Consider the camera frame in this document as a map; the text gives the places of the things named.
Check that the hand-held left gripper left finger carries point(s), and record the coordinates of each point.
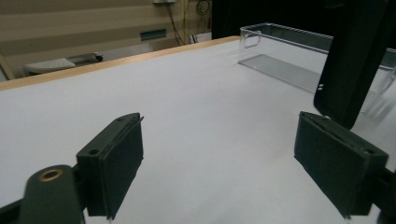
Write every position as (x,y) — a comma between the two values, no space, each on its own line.
(115,161)

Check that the black curtain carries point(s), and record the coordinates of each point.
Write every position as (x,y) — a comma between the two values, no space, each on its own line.
(264,12)

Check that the white low wheeled base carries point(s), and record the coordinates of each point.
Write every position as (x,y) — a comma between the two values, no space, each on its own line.
(53,64)

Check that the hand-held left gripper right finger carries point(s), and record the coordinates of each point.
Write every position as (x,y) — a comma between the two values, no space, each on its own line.
(339,161)

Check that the clear plastic storage box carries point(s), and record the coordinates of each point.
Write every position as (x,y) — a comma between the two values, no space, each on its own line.
(280,70)

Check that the grey label on desk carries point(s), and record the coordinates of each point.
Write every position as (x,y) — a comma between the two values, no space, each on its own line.
(152,34)

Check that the wooden desk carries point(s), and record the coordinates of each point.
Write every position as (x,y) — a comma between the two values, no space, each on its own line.
(77,25)

